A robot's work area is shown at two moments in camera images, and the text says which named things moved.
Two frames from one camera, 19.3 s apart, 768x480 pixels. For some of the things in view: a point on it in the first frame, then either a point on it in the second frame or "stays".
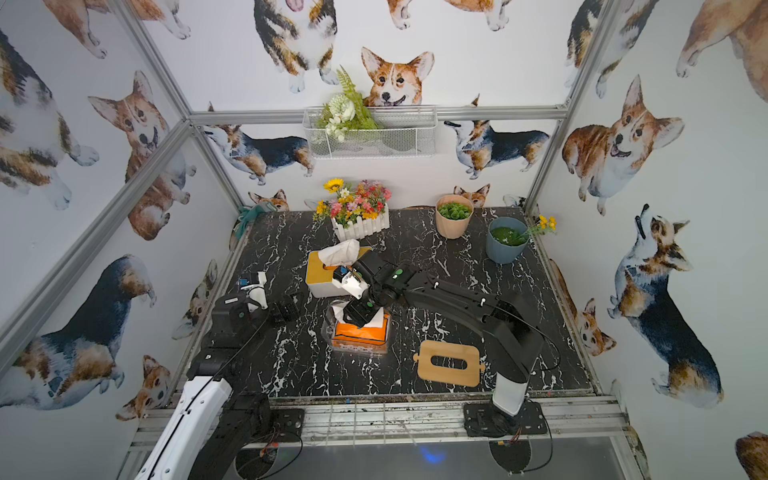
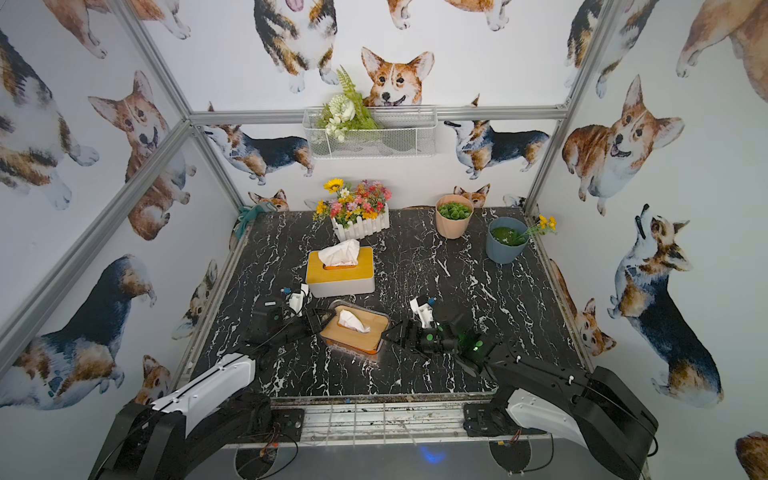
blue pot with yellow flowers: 508,237 stays
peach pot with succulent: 453,213 stays
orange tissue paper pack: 343,255 stays
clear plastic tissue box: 346,337 stays
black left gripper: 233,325 → 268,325
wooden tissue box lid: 469,376 → 344,337
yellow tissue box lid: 315,271 stays
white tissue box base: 324,290 stays
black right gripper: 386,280 → 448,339
